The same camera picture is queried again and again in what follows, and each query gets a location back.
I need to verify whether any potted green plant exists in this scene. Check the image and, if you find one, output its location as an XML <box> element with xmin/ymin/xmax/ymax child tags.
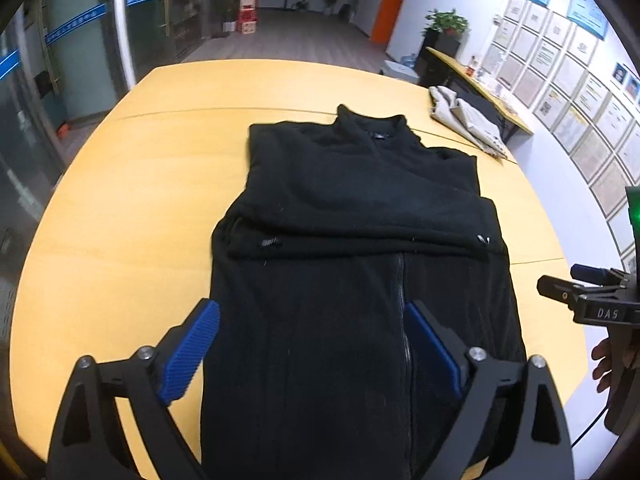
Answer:
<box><xmin>424</xmin><ymin>8</ymin><xmax>471</xmax><ymax>37</ymax></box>

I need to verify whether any person's right hand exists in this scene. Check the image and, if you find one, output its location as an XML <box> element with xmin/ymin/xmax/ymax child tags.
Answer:
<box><xmin>592</xmin><ymin>333</ymin><xmax>626</xmax><ymax>382</ymax></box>

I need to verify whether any wooden side desk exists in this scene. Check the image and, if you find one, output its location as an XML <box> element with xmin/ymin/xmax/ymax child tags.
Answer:
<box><xmin>419</xmin><ymin>46</ymin><xmax>535</xmax><ymax>145</ymax></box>

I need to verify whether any black cabinet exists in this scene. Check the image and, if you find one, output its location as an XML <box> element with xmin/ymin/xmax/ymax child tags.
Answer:
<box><xmin>414</xmin><ymin>30</ymin><xmax>462</xmax><ymax>78</ymax></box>

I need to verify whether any wall of framed certificates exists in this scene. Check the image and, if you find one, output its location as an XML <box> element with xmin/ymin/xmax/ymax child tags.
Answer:
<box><xmin>482</xmin><ymin>0</ymin><xmax>640</xmax><ymax>273</ymax></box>

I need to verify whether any grey cloth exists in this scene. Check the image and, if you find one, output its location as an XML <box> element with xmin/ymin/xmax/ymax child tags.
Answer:
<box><xmin>428</xmin><ymin>85</ymin><xmax>509</xmax><ymax>159</ymax></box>

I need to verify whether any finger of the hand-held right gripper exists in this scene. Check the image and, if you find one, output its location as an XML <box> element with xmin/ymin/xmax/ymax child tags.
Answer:
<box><xmin>571</xmin><ymin>264</ymin><xmax>632</xmax><ymax>289</ymax></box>
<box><xmin>536</xmin><ymin>275</ymin><xmax>640</xmax><ymax>327</ymax></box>

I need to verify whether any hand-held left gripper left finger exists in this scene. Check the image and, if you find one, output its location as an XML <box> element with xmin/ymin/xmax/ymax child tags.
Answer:
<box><xmin>47</xmin><ymin>297</ymin><xmax>222</xmax><ymax>480</ymax></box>

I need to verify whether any glass door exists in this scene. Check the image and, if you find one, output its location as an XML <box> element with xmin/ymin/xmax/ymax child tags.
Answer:
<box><xmin>114</xmin><ymin>0</ymin><xmax>216</xmax><ymax>83</ymax></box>

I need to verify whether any black cable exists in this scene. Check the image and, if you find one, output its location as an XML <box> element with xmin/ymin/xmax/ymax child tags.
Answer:
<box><xmin>570</xmin><ymin>404</ymin><xmax>615</xmax><ymax>447</ymax></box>

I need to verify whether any black fleece jacket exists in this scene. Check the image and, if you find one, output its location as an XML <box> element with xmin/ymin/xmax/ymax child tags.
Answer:
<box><xmin>199</xmin><ymin>103</ymin><xmax>529</xmax><ymax>480</ymax></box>

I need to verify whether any stack of red white boxes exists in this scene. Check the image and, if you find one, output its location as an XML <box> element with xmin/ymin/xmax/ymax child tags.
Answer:
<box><xmin>234</xmin><ymin>0</ymin><xmax>259</xmax><ymax>36</ymax></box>

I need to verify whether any white water dispenser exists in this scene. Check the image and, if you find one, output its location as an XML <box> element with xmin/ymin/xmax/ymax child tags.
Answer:
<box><xmin>382</xmin><ymin>53</ymin><xmax>420</xmax><ymax>81</ymax></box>

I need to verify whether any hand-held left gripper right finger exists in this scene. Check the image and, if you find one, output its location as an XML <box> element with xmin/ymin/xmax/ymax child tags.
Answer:
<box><xmin>402</xmin><ymin>301</ymin><xmax>576</xmax><ymax>480</ymax></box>

